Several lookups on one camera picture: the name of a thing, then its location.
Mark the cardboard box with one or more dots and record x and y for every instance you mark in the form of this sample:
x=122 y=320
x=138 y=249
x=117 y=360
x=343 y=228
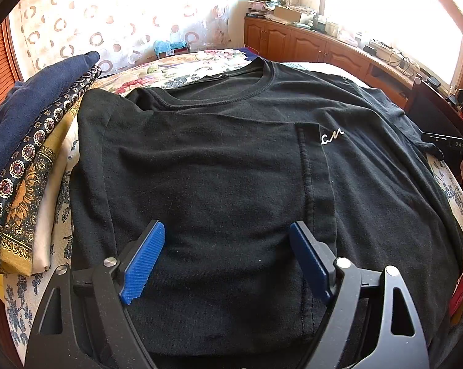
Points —
x=287 y=14

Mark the sheer curtain with circles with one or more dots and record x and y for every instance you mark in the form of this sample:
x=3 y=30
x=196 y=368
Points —
x=81 y=15

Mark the black t-shirt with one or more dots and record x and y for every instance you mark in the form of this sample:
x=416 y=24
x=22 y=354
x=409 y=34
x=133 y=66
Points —
x=223 y=153

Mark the navy medallion patterned cloth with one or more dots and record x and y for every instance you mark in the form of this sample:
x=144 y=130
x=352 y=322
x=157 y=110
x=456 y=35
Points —
x=27 y=153

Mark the yellow sunflower patterned cloth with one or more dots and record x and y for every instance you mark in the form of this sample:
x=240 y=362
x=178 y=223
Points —
x=23 y=207

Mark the stack of papers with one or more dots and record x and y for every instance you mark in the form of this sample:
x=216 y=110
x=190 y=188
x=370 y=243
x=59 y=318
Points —
x=260 y=7

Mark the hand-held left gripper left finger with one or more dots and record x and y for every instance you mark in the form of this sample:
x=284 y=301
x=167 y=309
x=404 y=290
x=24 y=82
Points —
x=146 y=261

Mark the pink floral blanket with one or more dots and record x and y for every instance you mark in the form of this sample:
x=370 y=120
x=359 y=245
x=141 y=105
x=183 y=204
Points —
x=139 y=80

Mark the wooden cabinet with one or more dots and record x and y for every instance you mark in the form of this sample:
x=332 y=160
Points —
x=312 y=42

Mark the blue floral bedspread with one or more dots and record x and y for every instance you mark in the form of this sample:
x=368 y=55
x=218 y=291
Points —
x=20 y=303

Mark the dark blue bed sheet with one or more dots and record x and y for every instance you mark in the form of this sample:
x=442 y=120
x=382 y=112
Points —
x=248 y=54

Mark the white folded cloth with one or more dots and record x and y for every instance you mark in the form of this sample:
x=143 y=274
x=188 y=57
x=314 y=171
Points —
x=50 y=207

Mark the white device on cabinet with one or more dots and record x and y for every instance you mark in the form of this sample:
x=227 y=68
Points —
x=385 y=49

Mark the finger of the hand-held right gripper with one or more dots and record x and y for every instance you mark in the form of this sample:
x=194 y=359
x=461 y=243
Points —
x=443 y=142

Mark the blue wrapped box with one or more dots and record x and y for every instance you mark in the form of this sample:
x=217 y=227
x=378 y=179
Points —
x=170 y=48

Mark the orange wooden shutter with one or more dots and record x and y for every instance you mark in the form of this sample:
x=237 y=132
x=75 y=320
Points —
x=0 y=69

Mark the navy folded cloth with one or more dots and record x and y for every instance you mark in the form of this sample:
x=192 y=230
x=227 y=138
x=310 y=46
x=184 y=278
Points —
x=23 y=115

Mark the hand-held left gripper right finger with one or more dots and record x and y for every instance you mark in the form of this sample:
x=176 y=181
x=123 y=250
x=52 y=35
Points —
x=310 y=253

